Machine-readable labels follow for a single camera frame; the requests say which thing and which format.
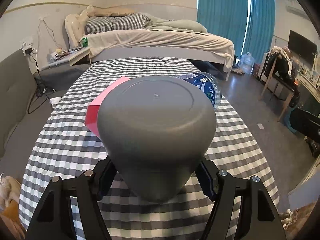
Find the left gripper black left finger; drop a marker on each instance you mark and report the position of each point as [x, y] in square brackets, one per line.
[54, 215]

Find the grey plastic cup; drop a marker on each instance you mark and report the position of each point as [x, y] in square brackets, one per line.
[156, 130]

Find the pink faceted cup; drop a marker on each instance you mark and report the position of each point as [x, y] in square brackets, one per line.
[91, 118]

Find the white paper scrap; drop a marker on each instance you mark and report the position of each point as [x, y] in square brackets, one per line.
[260, 125]

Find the beige fluffy slipper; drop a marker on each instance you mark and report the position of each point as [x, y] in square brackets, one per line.
[9, 191]

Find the wooden chair with clothes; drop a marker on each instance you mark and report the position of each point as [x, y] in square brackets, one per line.
[279, 67]

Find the black television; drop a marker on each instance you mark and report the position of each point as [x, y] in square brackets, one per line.
[303, 47]

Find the large clear water jug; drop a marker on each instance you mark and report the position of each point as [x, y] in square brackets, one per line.
[247, 62]

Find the blue labelled plastic bottle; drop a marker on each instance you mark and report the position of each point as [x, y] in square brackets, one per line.
[207, 84]

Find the bed with cream sheet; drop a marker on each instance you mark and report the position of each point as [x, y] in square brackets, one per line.
[150, 42]

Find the crumpled white tissue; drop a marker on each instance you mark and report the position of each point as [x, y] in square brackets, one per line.
[54, 101]

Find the grey fabric sofa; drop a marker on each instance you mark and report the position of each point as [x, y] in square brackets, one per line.
[25, 107]

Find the teal window curtain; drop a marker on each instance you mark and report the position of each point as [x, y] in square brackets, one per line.
[249, 24]

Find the light green blanket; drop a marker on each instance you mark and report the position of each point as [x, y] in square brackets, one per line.
[175, 25]

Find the white bedside table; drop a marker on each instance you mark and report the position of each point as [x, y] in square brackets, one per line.
[71, 59]

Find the green drink can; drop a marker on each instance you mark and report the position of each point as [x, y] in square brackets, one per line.
[84, 42]

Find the checked grey pillow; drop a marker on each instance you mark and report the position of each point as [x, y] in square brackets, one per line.
[134, 21]

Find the beige pillow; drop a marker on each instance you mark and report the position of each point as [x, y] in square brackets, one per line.
[108, 12]

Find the white wall socket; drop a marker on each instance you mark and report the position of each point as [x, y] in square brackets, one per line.
[27, 45]

